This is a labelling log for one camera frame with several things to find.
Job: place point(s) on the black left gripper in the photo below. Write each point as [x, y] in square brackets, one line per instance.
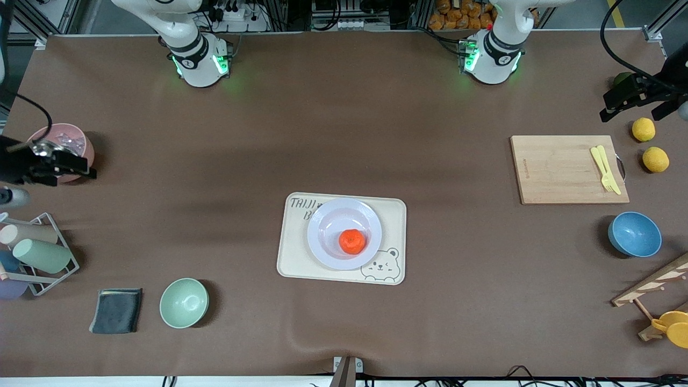
[675, 74]

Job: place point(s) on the dark grey folded cloth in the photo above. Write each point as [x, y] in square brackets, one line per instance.
[116, 310]

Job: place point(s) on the wooden drying rack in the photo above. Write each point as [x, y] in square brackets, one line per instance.
[653, 282]

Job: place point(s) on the pale lavender plate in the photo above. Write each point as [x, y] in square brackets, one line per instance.
[333, 226]

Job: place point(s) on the yellow lemon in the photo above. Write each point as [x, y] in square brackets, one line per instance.
[643, 129]
[656, 159]

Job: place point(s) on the yellow plastic knife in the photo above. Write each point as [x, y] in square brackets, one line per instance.
[596, 158]

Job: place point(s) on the bag of orange pastries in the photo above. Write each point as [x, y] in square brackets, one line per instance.
[462, 15]

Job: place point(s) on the white power strip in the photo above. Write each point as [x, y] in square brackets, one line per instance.
[239, 19]

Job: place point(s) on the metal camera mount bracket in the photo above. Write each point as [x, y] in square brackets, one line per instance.
[346, 371]

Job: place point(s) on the metal scoop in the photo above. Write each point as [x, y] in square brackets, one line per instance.
[42, 149]

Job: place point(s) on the aluminium frame post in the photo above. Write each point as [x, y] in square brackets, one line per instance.
[658, 24]
[40, 24]

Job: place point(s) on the wooden cutting board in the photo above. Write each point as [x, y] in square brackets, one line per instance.
[559, 166]

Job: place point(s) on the blue bowl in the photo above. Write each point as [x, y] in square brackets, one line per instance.
[635, 234]

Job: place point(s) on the mint green cup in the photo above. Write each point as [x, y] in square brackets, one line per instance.
[43, 256]

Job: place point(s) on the purple cup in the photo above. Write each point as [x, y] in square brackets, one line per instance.
[11, 289]

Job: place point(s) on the cream bear print tray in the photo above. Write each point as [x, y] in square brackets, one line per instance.
[293, 258]

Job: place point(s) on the dark green avocado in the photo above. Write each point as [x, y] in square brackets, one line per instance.
[622, 78]

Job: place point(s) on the mint green bowl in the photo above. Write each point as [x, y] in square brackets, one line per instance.
[184, 303]

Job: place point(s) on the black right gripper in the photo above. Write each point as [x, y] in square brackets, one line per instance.
[12, 160]

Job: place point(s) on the pink bowl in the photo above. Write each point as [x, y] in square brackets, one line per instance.
[64, 134]

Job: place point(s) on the beige cup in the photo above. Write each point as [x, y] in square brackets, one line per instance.
[32, 234]

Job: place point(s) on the yellow mug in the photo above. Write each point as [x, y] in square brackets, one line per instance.
[674, 328]

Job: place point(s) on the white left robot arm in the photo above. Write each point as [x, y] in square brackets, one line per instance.
[492, 59]

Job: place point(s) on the orange fruit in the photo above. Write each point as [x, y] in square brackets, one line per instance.
[352, 241]

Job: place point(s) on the blue cup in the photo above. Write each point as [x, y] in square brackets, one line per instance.
[8, 261]

